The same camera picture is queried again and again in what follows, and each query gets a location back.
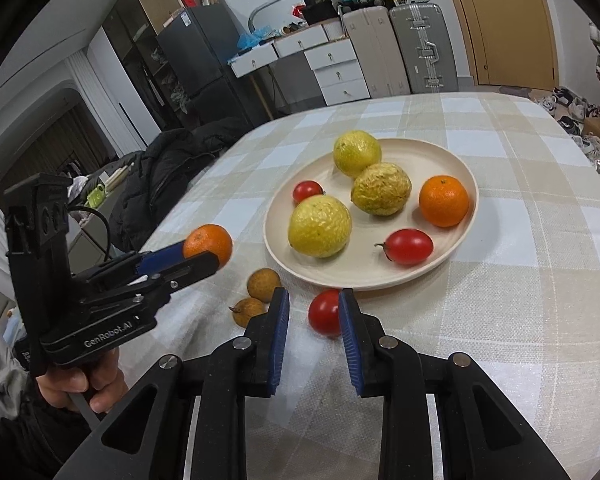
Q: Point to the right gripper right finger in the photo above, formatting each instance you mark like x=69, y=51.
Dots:
x=483, y=436

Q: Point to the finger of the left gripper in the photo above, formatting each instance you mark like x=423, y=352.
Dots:
x=158, y=288
x=161, y=259

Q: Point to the beige suitcase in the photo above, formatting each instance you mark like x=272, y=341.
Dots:
x=375, y=44

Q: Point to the small wrinkled yellow fruit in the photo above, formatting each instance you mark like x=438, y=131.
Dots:
x=381, y=189

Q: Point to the black jacket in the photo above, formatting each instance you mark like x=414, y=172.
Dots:
x=161, y=174

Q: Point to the large yellow wrinkled fruit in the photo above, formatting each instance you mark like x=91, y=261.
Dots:
x=320, y=226

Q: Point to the plaid tablecloth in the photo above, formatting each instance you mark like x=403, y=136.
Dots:
x=521, y=295

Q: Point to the cream round plate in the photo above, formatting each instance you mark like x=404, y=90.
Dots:
x=396, y=221

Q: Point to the yellow lemon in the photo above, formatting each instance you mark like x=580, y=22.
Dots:
x=354, y=151

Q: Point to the silver suitcase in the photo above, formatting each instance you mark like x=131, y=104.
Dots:
x=426, y=47

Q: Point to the wooden door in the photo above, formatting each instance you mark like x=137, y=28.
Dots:
x=509, y=42

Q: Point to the dark grey refrigerator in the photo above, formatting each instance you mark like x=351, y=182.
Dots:
x=198, y=43

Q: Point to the left hand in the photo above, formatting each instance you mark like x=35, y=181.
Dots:
x=106, y=379

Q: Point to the white drawer desk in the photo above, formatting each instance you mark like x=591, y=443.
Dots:
x=317, y=64

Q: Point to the red cherry tomato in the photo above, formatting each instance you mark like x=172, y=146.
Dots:
x=407, y=247
x=306, y=189
x=323, y=313

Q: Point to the orange mandarin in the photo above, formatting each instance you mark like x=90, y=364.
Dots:
x=209, y=238
x=443, y=201

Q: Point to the brown longan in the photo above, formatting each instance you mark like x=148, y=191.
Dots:
x=262, y=283
x=246, y=309

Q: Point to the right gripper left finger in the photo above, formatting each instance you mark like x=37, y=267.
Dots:
x=186, y=419

